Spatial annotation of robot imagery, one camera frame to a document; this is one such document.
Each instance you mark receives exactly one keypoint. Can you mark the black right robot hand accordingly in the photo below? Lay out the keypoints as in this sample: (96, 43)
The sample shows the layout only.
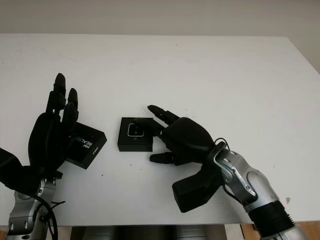
(190, 140)

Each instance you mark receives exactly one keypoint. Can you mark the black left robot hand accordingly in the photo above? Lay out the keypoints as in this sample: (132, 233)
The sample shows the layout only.
(45, 137)

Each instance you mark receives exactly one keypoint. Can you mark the black RealSense box lid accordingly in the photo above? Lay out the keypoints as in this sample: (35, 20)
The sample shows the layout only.
(92, 147)

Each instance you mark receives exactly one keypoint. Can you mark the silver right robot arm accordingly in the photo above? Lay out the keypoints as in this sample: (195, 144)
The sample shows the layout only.
(255, 180)

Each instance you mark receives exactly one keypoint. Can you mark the dark grey robot torso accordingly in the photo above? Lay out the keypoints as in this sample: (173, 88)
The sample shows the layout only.
(150, 233)

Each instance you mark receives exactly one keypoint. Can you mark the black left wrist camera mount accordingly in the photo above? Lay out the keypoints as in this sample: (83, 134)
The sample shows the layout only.
(12, 167)

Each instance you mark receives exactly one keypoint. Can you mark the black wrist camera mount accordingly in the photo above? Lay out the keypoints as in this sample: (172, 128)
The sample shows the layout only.
(192, 192)
(12, 167)

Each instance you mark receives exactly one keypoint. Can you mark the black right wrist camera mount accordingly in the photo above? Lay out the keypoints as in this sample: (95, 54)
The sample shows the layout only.
(192, 192)

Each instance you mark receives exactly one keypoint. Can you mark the black camera box base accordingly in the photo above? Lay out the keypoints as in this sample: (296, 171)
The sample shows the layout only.
(125, 147)

